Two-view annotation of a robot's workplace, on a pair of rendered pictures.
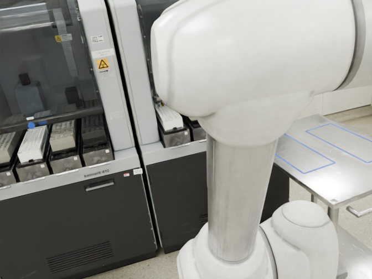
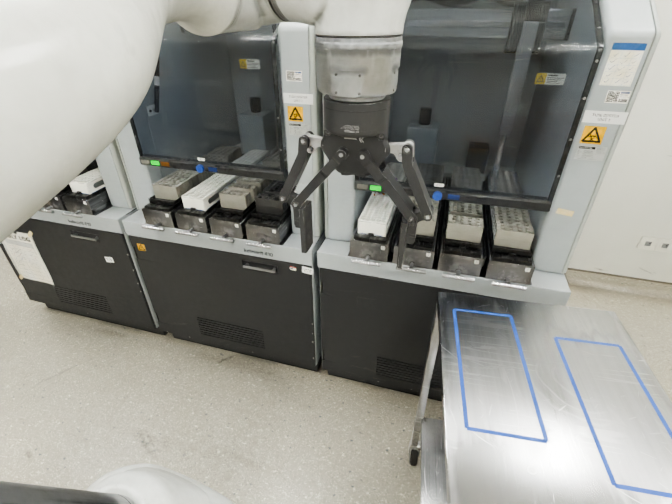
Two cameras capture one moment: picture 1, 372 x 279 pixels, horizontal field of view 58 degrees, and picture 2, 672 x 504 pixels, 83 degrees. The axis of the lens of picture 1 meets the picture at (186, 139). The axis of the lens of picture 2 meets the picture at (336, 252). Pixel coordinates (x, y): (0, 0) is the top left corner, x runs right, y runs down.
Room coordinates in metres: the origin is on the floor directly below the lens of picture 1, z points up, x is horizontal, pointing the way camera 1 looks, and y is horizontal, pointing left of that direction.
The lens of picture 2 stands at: (0.53, -0.39, 1.49)
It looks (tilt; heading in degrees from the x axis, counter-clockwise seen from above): 33 degrees down; 28
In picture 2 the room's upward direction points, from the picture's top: straight up
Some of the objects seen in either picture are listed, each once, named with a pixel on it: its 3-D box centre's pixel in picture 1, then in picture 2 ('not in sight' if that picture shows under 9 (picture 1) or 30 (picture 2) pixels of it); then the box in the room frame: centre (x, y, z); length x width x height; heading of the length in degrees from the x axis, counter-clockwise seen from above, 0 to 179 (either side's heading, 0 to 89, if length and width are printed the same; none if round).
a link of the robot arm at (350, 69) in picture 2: not in sight; (357, 67); (0.94, -0.19, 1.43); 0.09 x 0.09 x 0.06
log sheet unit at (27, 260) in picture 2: not in sight; (22, 256); (1.19, 1.75, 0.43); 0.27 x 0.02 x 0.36; 102
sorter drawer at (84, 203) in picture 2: not in sight; (130, 177); (1.62, 1.34, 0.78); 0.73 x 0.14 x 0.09; 12
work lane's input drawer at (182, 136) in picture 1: (164, 117); (385, 209); (1.88, 0.11, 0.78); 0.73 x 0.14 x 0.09; 12
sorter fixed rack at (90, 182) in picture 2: not in sight; (106, 176); (1.48, 1.32, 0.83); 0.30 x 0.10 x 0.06; 12
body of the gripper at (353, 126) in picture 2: not in sight; (355, 136); (0.94, -0.19, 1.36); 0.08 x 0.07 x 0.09; 102
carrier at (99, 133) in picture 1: (93, 136); (270, 205); (1.57, 0.45, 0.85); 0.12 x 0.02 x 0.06; 102
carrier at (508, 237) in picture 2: not in sight; (513, 238); (1.75, -0.39, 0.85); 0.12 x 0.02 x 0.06; 101
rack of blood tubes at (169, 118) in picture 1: (167, 115); (379, 211); (1.75, 0.08, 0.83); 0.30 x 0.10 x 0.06; 12
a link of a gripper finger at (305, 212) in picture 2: not in sight; (306, 227); (0.93, -0.13, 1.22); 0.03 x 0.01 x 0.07; 12
